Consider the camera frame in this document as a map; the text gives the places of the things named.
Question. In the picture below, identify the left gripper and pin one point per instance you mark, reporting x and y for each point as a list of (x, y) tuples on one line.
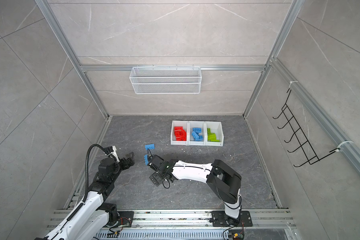
[(129, 160)]

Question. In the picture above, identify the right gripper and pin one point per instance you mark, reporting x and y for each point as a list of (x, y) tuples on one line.
[(154, 178)]

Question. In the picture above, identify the red arch lego piece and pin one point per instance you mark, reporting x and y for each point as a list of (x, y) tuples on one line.
[(181, 136)]

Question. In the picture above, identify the white three-compartment bin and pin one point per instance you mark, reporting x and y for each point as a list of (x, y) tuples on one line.
[(216, 127)]

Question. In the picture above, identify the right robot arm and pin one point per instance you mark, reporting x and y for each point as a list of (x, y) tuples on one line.
[(224, 181)]

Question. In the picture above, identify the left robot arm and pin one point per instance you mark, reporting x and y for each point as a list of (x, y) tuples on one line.
[(92, 212)]

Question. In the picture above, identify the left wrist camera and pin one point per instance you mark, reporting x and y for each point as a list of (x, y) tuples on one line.
[(112, 152)]

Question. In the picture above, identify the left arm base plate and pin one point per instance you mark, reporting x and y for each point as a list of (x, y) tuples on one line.
[(121, 219)]

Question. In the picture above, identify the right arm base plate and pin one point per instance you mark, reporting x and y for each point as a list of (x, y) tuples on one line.
[(220, 219)]

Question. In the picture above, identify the white wire mesh basket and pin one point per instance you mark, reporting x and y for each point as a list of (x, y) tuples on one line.
[(166, 80)]

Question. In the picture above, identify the black wire hook rack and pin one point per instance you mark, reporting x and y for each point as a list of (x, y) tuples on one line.
[(298, 135)]

